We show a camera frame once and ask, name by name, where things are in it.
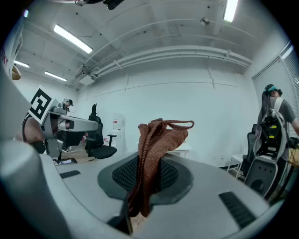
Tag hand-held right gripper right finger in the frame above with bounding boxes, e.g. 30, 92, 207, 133
133, 154, 281, 239

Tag grey plastic chair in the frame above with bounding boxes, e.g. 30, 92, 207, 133
244, 155, 288, 199

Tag black wrist strap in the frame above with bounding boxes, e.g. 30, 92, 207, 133
30, 140, 49, 155

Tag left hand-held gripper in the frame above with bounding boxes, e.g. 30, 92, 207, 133
27, 85, 99, 162

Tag person's left forearm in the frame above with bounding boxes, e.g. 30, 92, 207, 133
22, 116, 46, 144

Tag red object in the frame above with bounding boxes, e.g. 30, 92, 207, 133
127, 118, 195, 218

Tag white ceiling pipe bundle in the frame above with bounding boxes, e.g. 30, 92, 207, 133
70, 45, 254, 81

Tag black head camera rig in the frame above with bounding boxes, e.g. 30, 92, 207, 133
74, 0, 126, 11

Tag white window blinds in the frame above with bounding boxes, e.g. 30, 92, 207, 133
251, 43, 299, 131

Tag thin black cable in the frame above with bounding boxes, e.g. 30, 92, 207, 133
22, 116, 30, 143

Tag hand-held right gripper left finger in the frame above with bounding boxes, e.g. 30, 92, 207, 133
39, 151, 139, 224

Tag white ceiling junction box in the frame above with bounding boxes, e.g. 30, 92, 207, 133
78, 74, 96, 86

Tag grey backpack frame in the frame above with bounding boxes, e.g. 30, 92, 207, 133
256, 97, 288, 160

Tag white stool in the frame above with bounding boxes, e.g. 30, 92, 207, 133
226, 154, 245, 180

